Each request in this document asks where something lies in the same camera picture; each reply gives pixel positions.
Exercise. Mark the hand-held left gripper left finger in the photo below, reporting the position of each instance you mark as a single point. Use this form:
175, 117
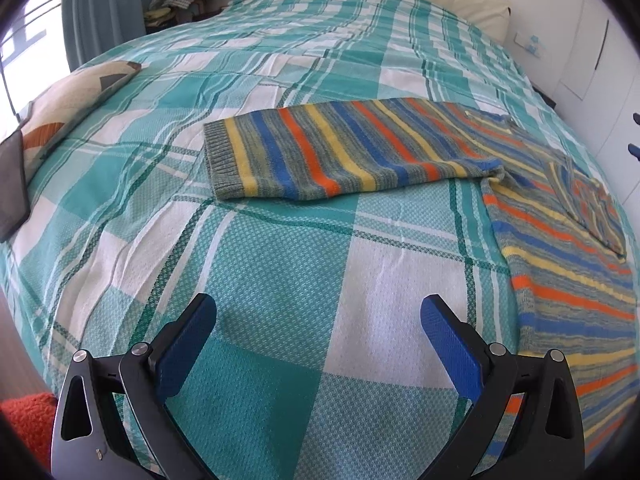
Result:
185, 350

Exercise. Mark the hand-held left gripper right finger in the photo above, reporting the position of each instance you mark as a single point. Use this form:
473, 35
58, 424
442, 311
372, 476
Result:
450, 350

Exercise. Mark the striped knit sweater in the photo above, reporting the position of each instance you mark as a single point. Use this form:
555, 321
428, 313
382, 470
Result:
350, 150

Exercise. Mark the white wardrobe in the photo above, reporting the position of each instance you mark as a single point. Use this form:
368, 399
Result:
590, 35

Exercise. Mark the teal plaid blanket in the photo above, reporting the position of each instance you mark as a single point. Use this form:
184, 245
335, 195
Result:
300, 285

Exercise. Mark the orange fleece garment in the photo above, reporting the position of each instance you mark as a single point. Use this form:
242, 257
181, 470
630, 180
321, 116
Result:
25, 425

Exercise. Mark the patterned cream pillow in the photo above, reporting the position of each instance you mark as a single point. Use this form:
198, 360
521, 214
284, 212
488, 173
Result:
75, 95

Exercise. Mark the thin black stand rod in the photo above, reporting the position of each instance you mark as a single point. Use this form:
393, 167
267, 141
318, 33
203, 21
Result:
11, 95

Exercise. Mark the window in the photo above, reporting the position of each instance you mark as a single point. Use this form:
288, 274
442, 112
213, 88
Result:
35, 35

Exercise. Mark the blue curtain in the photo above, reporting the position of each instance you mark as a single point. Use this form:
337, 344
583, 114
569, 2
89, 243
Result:
100, 10

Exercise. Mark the white wall socket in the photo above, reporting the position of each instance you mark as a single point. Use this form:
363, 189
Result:
529, 44

